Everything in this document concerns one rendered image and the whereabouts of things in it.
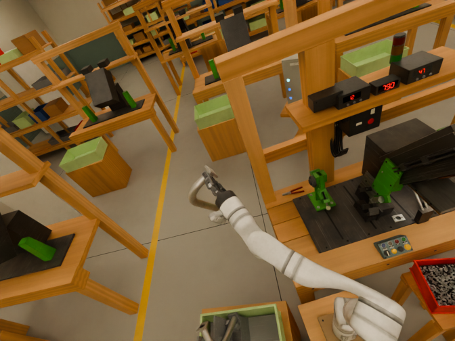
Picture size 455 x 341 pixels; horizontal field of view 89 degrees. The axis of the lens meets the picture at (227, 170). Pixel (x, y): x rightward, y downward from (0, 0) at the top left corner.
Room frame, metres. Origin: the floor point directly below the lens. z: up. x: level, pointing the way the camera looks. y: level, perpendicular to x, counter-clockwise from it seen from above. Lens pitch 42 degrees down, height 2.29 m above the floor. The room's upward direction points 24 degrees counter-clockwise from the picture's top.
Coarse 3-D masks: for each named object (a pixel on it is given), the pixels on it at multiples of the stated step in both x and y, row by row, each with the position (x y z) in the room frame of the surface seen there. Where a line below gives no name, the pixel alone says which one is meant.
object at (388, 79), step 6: (378, 78) 0.93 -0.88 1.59; (384, 78) 0.91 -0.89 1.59; (390, 78) 0.89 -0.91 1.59; (396, 78) 0.87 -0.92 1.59; (372, 84) 0.91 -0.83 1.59; (378, 84) 0.89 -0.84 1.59; (384, 84) 0.87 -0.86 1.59; (390, 84) 0.87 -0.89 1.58; (396, 84) 0.86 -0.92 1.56; (372, 90) 0.90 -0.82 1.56; (378, 90) 0.87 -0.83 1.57; (390, 90) 0.87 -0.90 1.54
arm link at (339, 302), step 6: (336, 300) 0.24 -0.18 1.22; (342, 300) 0.23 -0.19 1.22; (336, 306) 0.22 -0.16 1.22; (342, 306) 0.21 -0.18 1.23; (336, 312) 0.21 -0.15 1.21; (342, 312) 0.20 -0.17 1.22; (336, 318) 0.20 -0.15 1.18; (342, 318) 0.18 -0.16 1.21; (336, 324) 0.20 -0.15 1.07; (342, 324) 0.17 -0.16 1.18; (348, 330) 0.16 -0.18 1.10
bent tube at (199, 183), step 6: (210, 168) 0.67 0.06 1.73; (210, 174) 0.64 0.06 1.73; (216, 174) 0.66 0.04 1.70; (198, 180) 0.64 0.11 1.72; (192, 186) 0.64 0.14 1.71; (198, 186) 0.63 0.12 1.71; (192, 192) 0.63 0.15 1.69; (192, 198) 0.62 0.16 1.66; (192, 204) 0.63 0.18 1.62; (198, 204) 0.64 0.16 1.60; (204, 204) 0.65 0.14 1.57; (210, 204) 0.67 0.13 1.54; (216, 210) 0.68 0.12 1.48
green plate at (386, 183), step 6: (384, 162) 0.70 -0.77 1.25; (390, 162) 0.67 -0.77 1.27; (384, 168) 0.68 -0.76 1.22; (390, 168) 0.65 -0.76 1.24; (396, 168) 0.62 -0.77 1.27; (378, 174) 0.70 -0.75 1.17; (384, 174) 0.67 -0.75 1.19; (390, 174) 0.64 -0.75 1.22; (396, 174) 0.61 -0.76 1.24; (402, 174) 0.59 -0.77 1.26; (378, 180) 0.68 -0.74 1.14; (384, 180) 0.65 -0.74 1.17; (390, 180) 0.62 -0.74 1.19; (396, 180) 0.60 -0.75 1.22; (372, 186) 0.70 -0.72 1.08; (378, 186) 0.67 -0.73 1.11; (384, 186) 0.64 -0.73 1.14; (390, 186) 0.61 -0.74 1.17; (396, 186) 0.60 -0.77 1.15; (402, 186) 0.60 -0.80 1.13; (378, 192) 0.65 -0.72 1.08; (384, 192) 0.62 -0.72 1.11; (390, 192) 0.59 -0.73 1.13
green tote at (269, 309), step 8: (272, 304) 0.39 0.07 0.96; (216, 312) 0.47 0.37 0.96; (224, 312) 0.46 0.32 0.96; (232, 312) 0.44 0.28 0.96; (240, 312) 0.43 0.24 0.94; (248, 312) 0.42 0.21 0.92; (256, 312) 0.41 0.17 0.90; (264, 312) 0.40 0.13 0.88; (272, 312) 0.39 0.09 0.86; (280, 312) 0.39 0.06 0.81; (200, 320) 0.47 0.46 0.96; (208, 320) 0.48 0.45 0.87; (280, 320) 0.34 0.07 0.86; (208, 328) 0.45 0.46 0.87; (280, 328) 0.30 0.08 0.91; (280, 336) 0.26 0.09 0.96
